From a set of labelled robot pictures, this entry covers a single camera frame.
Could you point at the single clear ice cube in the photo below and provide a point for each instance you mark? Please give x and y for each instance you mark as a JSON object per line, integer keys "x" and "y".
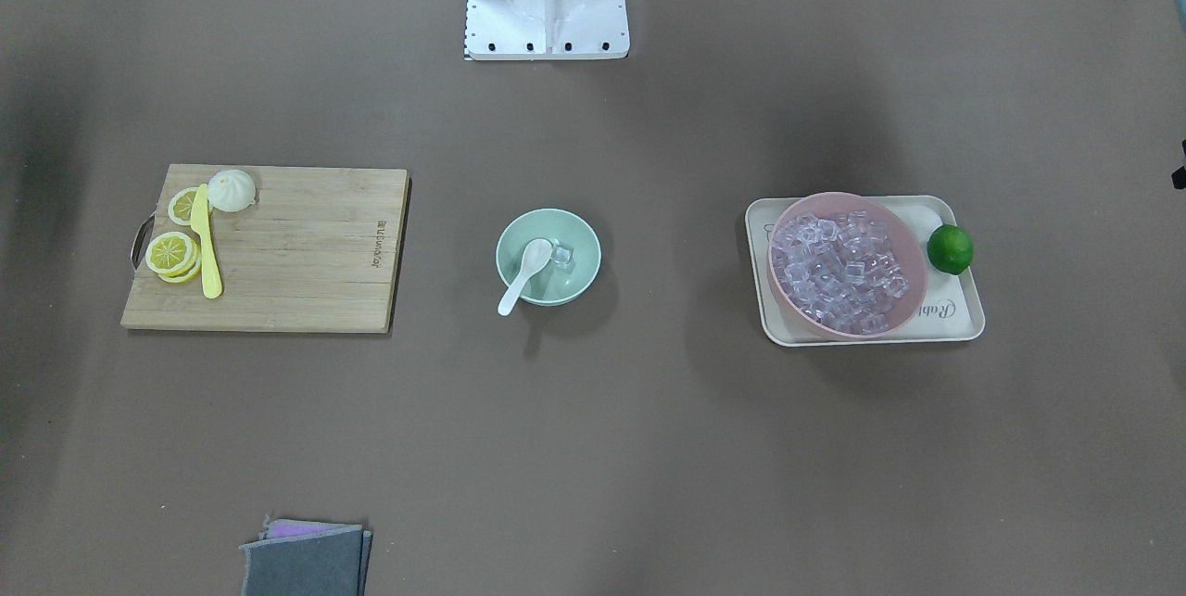
{"x": 563, "y": 257}

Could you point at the white ceramic spoon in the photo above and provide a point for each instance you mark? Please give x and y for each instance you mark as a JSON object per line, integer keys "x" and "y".
{"x": 535, "y": 258}

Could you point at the mint green bowl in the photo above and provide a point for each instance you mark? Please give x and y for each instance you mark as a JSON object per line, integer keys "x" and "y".
{"x": 552, "y": 286}

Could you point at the clear ice cubes pile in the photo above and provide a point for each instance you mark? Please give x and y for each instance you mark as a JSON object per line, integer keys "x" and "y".
{"x": 840, "y": 270}

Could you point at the pink bowl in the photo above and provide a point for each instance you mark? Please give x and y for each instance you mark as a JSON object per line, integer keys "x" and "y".
{"x": 906, "y": 247}

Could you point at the bamboo cutting board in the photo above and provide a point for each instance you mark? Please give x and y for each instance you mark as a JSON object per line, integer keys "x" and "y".
{"x": 318, "y": 252}

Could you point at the green lime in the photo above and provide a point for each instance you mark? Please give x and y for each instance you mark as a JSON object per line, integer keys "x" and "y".
{"x": 950, "y": 249}

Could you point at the beige plastic tray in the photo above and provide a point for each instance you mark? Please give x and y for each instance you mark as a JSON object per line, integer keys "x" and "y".
{"x": 951, "y": 310}

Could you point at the yellow plastic knife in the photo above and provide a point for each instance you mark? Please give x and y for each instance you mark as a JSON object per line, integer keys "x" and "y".
{"x": 210, "y": 273}

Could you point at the single lemon slice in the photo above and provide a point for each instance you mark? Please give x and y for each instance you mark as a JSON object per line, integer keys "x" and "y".
{"x": 181, "y": 206}

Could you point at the lemon slice stack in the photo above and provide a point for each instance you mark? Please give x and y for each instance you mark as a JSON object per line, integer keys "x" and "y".
{"x": 174, "y": 257}

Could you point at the grey folded cloth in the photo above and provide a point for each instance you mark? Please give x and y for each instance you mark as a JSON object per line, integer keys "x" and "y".
{"x": 298, "y": 557}

